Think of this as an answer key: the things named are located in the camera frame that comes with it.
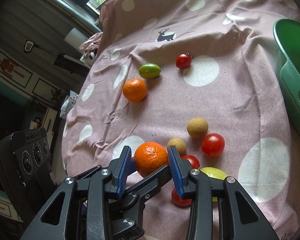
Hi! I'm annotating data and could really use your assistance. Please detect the yellow green fruit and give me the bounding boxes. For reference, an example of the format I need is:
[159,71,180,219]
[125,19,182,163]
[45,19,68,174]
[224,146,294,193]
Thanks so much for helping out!
[199,166,229,203]

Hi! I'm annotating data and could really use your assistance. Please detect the orange mandarin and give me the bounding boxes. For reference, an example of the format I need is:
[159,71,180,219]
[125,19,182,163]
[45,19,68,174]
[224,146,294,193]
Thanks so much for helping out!
[134,142,168,178]
[122,79,147,102]

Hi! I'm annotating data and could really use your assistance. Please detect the tan round fruit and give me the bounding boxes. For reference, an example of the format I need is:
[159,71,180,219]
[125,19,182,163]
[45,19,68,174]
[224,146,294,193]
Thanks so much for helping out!
[186,117,209,139]
[167,138,187,156]

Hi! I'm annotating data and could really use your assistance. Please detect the green lime fruit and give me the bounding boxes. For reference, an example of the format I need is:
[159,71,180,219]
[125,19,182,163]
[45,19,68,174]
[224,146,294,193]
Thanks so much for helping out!
[139,63,161,80]

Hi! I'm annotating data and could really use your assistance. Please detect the green plastic bowl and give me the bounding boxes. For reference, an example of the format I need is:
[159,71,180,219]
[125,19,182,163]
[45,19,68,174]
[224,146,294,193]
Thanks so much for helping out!
[273,18,300,135]

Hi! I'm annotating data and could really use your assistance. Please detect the colourful paper bag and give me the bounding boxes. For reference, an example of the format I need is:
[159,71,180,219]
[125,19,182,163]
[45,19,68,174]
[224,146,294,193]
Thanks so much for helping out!
[59,90,78,119]

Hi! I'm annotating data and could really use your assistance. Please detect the black floor lamp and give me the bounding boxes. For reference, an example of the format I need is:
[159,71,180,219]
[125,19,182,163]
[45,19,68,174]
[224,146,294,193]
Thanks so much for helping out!
[24,39,91,74]

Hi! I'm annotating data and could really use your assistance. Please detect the pink polka dot cloth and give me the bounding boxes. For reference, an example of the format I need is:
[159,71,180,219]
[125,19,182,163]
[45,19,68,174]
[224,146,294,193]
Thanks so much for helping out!
[62,0,300,239]

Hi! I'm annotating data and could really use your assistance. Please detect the far red cherry tomato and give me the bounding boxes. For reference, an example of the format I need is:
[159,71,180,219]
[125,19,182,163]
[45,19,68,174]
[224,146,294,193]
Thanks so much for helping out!
[175,53,192,69]

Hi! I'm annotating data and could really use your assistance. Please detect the pink crumpled cloth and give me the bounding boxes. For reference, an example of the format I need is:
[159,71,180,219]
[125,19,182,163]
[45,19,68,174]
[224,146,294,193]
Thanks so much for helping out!
[79,32,103,53]

